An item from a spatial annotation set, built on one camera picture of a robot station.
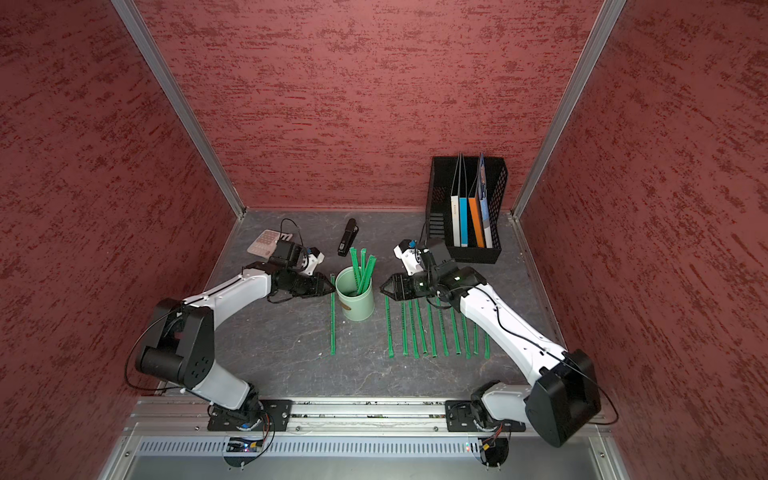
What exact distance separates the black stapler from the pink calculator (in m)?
0.25

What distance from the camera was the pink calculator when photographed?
1080 millimetres

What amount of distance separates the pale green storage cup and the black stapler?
7.7 inches

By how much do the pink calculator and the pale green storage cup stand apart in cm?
36

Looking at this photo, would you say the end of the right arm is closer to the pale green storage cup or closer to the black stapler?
the pale green storage cup

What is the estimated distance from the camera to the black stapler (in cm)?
108

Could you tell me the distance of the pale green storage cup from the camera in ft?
2.72

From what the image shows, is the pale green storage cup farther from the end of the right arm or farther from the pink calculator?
the pink calculator
